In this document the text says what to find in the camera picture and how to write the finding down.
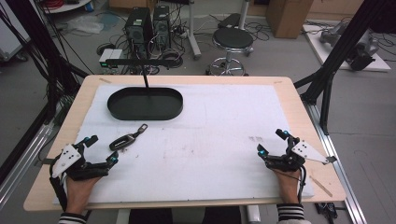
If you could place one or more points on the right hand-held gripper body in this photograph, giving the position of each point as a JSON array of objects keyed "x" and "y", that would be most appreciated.
[{"x": 295, "y": 157}]

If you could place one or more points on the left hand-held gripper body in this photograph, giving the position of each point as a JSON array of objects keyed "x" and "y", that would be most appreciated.
[{"x": 70, "y": 158}]

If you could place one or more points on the black car key with clip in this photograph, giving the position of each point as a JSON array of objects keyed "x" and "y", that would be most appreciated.
[{"x": 124, "y": 140}]

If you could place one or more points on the black oval tray hanger stand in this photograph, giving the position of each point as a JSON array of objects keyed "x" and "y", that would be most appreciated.
[{"x": 145, "y": 104}]

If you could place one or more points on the person's right hand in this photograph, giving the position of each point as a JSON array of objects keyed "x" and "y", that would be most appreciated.
[{"x": 288, "y": 186}]

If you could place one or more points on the person's left hand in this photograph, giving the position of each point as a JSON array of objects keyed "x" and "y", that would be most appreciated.
[{"x": 79, "y": 193}]

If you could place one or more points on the thin wooden stick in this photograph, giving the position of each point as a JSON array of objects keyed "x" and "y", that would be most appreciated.
[{"x": 320, "y": 186}]

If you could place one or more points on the black power strip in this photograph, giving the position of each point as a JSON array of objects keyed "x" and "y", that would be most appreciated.
[{"x": 326, "y": 210}]

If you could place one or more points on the white table mat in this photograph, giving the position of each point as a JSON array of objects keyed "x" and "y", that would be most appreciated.
[{"x": 193, "y": 146}]

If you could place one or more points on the white electronics box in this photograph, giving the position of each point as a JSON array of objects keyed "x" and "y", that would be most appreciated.
[{"x": 110, "y": 57}]

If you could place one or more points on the person's dark legs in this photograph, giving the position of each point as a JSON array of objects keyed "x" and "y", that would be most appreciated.
[{"x": 183, "y": 215}]

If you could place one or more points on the black round stool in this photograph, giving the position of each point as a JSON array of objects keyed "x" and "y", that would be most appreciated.
[{"x": 232, "y": 46}]

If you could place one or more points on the grey robot parts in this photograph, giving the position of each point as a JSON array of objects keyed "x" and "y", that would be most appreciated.
[{"x": 358, "y": 46}]

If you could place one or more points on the brown cardboard box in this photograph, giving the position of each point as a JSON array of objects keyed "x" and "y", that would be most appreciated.
[{"x": 288, "y": 17}]

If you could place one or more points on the large black computer tower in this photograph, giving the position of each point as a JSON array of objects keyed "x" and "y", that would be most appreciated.
[{"x": 138, "y": 32}]

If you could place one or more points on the white floor board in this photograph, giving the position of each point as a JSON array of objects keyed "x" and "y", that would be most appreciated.
[{"x": 379, "y": 63}]

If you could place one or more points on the grey metal stand leg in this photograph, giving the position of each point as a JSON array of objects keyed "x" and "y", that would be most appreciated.
[{"x": 193, "y": 34}]

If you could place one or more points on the slim black computer tower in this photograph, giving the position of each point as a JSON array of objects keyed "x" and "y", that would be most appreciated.
[{"x": 162, "y": 26}]

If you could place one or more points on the aluminium floor rail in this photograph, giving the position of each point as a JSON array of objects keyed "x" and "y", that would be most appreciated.
[
  {"x": 21, "y": 155},
  {"x": 339, "y": 168}
]

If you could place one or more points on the black metal frame post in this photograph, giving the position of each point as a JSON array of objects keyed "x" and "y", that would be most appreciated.
[
  {"x": 336, "y": 59},
  {"x": 53, "y": 49}
]

